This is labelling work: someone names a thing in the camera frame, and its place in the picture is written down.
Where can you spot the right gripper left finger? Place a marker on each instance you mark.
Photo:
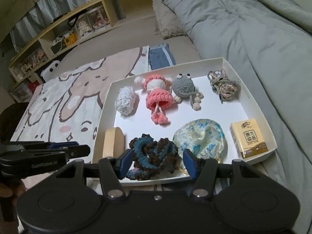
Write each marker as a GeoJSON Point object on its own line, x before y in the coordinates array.
{"type": "Point", "coordinates": [111, 171]}

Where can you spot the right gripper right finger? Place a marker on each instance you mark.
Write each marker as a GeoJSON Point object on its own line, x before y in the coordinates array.
{"type": "Point", "coordinates": [203, 172]}

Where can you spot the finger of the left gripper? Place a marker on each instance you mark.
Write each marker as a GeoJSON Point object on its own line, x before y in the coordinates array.
{"type": "Point", "coordinates": [76, 152]}
{"type": "Point", "coordinates": [54, 145]}

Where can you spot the oval wooden block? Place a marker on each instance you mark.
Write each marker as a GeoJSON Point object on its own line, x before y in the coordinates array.
{"type": "Point", "coordinates": [114, 143]}

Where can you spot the blue floral brocade pouch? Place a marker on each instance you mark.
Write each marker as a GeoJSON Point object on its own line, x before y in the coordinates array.
{"type": "Point", "coordinates": [203, 137]}

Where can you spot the dark blue crochet scrunchie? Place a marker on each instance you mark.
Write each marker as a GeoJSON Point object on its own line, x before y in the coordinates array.
{"type": "Point", "coordinates": [151, 157]}

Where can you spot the yellow tissue pack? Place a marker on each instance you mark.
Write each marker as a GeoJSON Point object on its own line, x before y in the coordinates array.
{"type": "Point", "coordinates": [248, 138]}

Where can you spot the white knitted roll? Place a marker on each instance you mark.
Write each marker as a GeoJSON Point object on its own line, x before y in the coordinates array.
{"type": "Point", "coordinates": [127, 101]}

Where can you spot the pink crochet doll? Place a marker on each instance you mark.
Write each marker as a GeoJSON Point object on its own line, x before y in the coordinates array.
{"type": "Point", "coordinates": [159, 96]}

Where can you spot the grey crochet frog doll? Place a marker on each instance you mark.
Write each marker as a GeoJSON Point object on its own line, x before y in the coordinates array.
{"type": "Point", "coordinates": [183, 87]}

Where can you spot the cartoon rabbit blanket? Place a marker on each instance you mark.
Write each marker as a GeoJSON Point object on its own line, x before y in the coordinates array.
{"type": "Point", "coordinates": [68, 108]}

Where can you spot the red box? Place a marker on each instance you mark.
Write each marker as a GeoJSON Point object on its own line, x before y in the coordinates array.
{"type": "Point", "coordinates": [33, 85]}

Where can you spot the white shallow cardboard box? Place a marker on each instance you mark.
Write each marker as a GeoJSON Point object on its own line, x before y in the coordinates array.
{"type": "Point", "coordinates": [241, 108]}

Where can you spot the yellow container on shelf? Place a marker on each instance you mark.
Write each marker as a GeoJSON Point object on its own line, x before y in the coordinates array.
{"type": "Point", "coordinates": [70, 39]}

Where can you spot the white dressed doll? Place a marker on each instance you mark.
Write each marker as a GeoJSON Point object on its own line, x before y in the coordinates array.
{"type": "Point", "coordinates": [84, 29]}

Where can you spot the blue striped cloth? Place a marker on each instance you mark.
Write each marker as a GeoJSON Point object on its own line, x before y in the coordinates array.
{"type": "Point", "coordinates": [160, 57]}

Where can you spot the pink dressed doll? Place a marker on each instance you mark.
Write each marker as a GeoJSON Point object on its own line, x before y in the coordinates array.
{"type": "Point", "coordinates": [100, 21]}

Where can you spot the wooden headboard shelf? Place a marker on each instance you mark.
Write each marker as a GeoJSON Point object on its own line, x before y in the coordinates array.
{"type": "Point", "coordinates": [49, 44]}

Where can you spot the beige bed sheet mattress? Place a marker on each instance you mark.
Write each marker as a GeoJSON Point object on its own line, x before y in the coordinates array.
{"type": "Point", "coordinates": [132, 34]}

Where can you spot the grey curtain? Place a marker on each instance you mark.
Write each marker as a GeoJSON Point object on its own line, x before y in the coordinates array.
{"type": "Point", "coordinates": [39, 17]}

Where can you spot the beige fluffy pillow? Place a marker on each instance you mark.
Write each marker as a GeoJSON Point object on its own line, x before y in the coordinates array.
{"type": "Point", "coordinates": [167, 22]}

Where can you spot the grey quilted duvet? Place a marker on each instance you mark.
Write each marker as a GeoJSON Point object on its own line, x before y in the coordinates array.
{"type": "Point", "coordinates": [268, 43]}

